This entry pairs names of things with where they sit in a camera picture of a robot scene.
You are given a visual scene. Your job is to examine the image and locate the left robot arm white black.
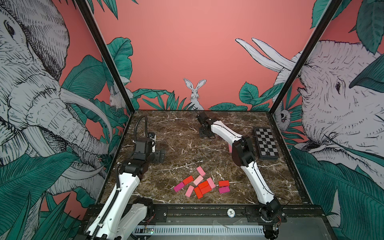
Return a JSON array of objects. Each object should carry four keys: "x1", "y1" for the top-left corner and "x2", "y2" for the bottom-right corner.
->
[{"x1": 84, "y1": 132, "x2": 165, "y2": 240}]

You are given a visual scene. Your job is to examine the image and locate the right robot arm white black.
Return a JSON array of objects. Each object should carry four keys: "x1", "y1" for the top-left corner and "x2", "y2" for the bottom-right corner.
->
[{"x1": 197, "y1": 112, "x2": 283, "y2": 223}]

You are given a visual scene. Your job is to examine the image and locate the pink block top pair left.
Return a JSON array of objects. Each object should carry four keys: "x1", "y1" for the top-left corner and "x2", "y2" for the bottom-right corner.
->
[{"x1": 197, "y1": 166, "x2": 206, "y2": 177}]

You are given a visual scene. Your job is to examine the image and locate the light pink block middle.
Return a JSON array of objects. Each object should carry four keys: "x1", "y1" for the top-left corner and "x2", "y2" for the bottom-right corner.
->
[{"x1": 193, "y1": 175, "x2": 204, "y2": 186}]

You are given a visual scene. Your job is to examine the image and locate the magenta block far left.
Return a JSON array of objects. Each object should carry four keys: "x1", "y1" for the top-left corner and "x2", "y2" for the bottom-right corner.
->
[{"x1": 174, "y1": 182, "x2": 185, "y2": 193}]

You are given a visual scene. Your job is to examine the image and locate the magenta block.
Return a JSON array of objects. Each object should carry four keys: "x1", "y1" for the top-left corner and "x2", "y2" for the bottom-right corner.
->
[
  {"x1": 219, "y1": 186, "x2": 231, "y2": 194},
  {"x1": 174, "y1": 182, "x2": 185, "y2": 193}
]

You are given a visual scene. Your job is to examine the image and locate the red block upper left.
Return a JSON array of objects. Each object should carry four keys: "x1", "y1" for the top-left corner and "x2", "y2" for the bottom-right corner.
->
[{"x1": 183, "y1": 176, "x2": 195, "y2": 186}]

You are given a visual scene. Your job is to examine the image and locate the pink block beside red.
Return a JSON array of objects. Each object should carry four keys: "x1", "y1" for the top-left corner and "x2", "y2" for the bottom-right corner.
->
[{"x1": 207, "y1": 178, "x2": 216, "y2": 189}]

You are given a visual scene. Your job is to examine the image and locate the red block right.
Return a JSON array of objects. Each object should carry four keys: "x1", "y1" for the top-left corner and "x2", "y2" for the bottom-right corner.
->
[{"x1": 219, "y1": 181, "x2": 230, "y2": 188}]

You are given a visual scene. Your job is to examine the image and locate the red block large center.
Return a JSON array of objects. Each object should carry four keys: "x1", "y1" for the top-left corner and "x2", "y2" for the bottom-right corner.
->
[{"x1": 198, "y1": 181, "x2": 212, "y2": 195}]

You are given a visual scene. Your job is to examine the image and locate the pink block lower left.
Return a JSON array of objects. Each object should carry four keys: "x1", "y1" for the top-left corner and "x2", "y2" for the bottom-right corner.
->
[{"x1": 185, "y1": 186, "x2": 195, "y2": 198}]

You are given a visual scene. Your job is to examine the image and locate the red block bottom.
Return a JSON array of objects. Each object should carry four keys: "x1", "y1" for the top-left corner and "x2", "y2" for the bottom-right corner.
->
[{"x1": 194, "y1": 187, "x2": 203, "y2": 199}]

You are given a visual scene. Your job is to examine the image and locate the magenta block lower right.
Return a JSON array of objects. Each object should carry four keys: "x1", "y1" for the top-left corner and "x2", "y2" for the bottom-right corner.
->
[{"x1": 219, "y1": 186, "x2": 231, "y2": 194}]

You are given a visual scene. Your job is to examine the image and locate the black white checkerboard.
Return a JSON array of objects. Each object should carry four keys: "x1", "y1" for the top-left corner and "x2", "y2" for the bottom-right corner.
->
[{"x1": 253, "y1": 127, "x2": 279, "y2": 160}]

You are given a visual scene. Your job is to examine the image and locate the black corrugated cable hose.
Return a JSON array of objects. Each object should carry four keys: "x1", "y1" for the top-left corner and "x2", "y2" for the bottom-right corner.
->
[{"x1": 134, "y1": 114, "x2": 150, "y2": 142}]

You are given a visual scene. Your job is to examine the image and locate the black front rail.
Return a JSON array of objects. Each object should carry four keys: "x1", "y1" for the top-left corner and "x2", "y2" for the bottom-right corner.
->
[{"x1": 82, "y1": 203, "x2": 326, "y2": 226}]

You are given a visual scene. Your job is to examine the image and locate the black right frame post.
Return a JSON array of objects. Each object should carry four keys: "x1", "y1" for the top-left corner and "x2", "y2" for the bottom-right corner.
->
[{"x1": 269, "y1": 0, "x2": 342, "y2": 115}]

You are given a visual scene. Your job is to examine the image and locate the black frame post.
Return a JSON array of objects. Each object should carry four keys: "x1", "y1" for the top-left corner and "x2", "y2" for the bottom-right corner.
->
[
  {"x1": 269, "y1": 0, "x2": 342, "y2": 115},
  {"x1": 75, "y1": 0, "x2": 135, "y2": 114}
]

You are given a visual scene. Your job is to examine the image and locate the white slotted cable duct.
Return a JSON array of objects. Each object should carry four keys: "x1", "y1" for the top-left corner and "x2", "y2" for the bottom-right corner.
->
[{"x1": 132, "y1": 225, "x2": 265, "y2": 236}]

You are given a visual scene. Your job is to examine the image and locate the black left frame post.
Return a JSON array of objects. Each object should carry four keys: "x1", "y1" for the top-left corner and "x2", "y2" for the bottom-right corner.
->
[{"x1": 75, "y1": 0, "x2": 135, "y2": 114}]

